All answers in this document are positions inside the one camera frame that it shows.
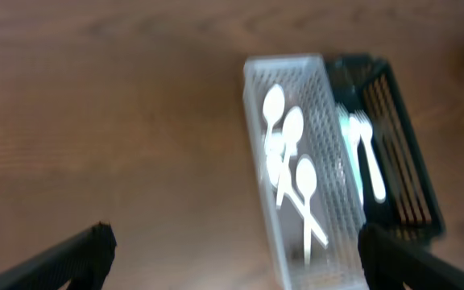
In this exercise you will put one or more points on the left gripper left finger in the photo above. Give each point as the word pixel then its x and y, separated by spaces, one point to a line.
pixel 80 262

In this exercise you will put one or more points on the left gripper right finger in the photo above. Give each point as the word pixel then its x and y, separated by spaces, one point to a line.
pixel 390 263

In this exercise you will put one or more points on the white plastic spoon horizontal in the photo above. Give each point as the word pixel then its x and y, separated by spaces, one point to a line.
pixel 306 182

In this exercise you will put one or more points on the clear plastic basket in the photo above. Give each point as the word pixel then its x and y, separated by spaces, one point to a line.
pixel 335 204

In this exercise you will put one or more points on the black plastic basket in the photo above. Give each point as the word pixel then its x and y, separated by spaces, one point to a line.
pixel 363 83

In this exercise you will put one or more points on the white plastic fork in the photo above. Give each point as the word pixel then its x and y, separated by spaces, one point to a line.
pixel 366 133
pixel 343 116

